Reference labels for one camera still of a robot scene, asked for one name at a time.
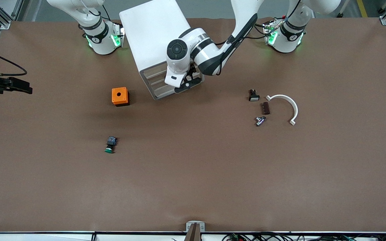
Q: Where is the brown table mat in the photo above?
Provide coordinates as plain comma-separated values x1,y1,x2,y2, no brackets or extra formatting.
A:
0,17,386,233

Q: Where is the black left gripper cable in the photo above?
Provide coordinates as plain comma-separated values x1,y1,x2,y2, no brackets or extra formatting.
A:
215,34,270,46

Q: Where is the black cable bundle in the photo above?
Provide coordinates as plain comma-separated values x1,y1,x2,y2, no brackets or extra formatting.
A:
221,232,386,241

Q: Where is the black arm base cable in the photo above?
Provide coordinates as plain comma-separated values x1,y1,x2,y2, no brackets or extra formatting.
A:
252,23,269,35

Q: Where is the grey metal mount bracket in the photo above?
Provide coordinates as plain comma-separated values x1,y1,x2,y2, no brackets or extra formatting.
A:
186,221,205,233

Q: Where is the brown mount bar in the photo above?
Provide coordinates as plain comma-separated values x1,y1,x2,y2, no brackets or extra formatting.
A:
184,224,202,241

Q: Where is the green push button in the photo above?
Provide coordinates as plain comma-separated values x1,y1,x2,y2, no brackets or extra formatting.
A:
105,136,118,154

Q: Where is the orange button enclosure box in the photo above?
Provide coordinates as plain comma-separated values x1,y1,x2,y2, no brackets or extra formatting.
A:
112,87,130,107

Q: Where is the white curved plastic bracket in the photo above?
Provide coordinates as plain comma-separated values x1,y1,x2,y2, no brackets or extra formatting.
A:
266,94,299,126

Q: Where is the white table edge rail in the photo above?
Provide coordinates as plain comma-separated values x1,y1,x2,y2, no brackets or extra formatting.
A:
0,231,386,241

